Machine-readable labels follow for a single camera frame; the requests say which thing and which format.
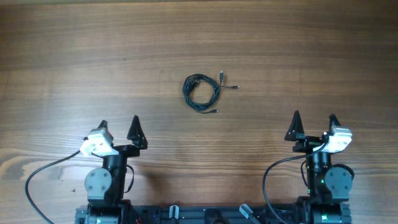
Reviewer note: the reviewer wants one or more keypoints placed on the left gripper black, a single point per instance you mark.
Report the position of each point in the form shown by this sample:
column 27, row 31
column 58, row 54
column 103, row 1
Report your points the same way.
column 123, row 149

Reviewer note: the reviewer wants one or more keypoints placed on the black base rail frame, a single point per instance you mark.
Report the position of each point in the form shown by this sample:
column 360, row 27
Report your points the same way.
column 289, row 213

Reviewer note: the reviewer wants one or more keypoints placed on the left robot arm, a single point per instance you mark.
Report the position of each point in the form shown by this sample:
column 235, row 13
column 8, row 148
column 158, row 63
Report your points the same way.
column 105, row 185

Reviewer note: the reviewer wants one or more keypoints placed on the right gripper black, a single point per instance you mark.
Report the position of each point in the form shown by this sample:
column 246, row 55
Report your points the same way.
column 310, row 143

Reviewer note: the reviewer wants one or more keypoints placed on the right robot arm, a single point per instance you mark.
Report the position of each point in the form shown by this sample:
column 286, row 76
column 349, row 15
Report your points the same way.
column 328, row 184

